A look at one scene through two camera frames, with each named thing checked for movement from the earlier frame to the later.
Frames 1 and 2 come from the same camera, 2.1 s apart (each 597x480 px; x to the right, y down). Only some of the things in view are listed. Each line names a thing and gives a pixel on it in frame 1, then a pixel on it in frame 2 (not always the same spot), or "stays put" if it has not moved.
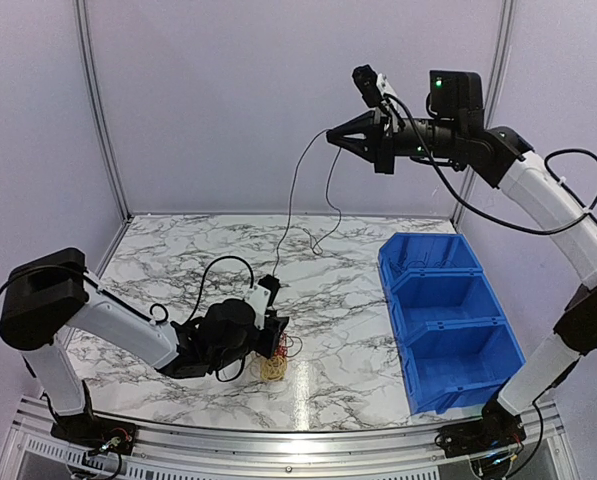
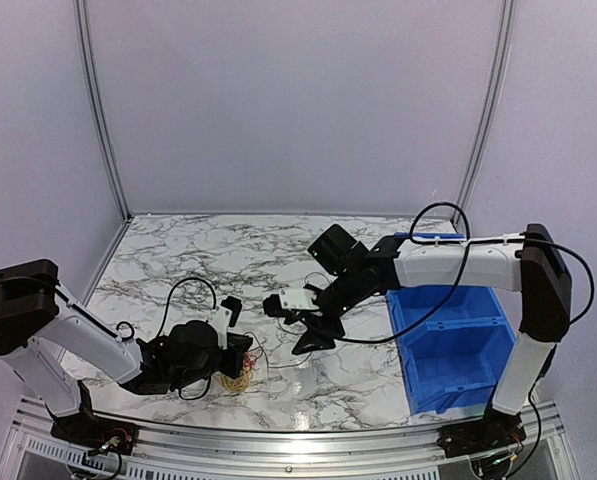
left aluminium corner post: (99, 111) stays put
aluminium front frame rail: (191, 454) stays put
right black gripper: (379, 146) to (318, 336)
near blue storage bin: (459, 364) stays put
